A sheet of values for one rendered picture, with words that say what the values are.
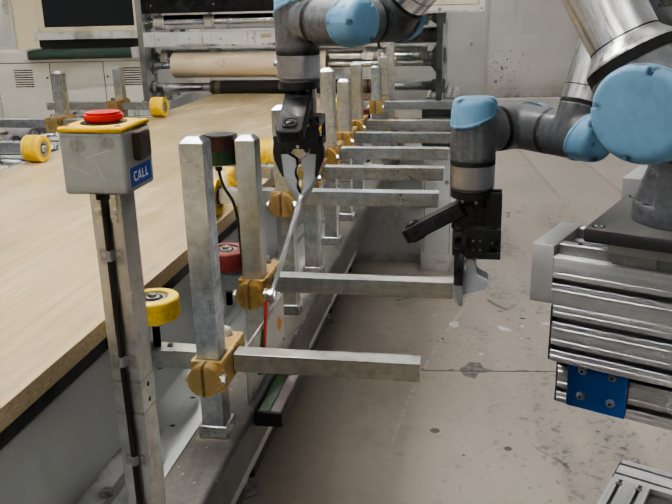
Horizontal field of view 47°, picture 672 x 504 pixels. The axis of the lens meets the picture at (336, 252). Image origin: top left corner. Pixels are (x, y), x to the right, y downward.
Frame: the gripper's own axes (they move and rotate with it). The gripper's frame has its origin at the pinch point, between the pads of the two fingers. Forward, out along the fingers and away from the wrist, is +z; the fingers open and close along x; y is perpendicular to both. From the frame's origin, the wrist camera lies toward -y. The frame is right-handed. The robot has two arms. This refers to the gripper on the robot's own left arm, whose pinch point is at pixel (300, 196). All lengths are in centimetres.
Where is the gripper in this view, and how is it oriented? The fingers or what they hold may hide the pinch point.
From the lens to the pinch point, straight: 139.1
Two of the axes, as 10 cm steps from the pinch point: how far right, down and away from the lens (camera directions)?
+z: 0.2, 9.5, 3.1
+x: -9.8, -0.3, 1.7
